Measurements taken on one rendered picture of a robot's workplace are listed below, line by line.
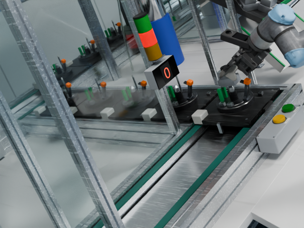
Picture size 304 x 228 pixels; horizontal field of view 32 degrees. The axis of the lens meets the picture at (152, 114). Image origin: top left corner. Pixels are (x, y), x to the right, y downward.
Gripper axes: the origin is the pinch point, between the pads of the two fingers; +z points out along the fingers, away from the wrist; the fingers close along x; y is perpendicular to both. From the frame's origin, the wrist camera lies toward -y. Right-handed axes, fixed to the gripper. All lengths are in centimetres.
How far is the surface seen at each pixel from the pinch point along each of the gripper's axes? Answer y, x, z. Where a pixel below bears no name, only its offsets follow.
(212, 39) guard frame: -22, 86, 67
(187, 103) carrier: -2.1, -3.3, 22.3
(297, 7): -1, 149, 57
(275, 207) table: 40, -39, -11
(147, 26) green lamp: -26.9, -19.6, -9.0
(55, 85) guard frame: -18, -82, -41
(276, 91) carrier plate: 18.5, 9.6, -1.8
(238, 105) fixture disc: 12.3, -4.4, 3.1
